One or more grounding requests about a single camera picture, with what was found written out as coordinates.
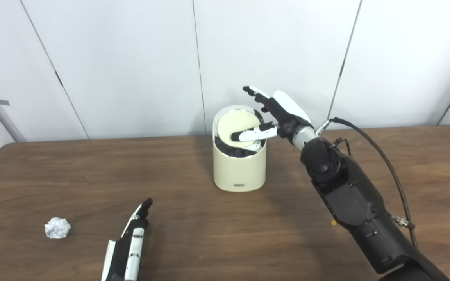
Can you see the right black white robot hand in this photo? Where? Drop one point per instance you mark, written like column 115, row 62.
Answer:
column 287, row 115

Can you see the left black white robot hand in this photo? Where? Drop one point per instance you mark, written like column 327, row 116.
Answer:
column 118, row 257

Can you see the round cream bin lid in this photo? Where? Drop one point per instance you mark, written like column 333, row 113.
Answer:
column 229, row 125

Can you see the white paper ball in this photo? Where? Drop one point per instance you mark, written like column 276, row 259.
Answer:
column 58, row 228

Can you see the black bin liner bag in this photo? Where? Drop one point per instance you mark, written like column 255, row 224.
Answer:
column 231, row 150

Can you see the cream-colored cylindrical bin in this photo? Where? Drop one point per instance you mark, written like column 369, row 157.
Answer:
column 240, row 171

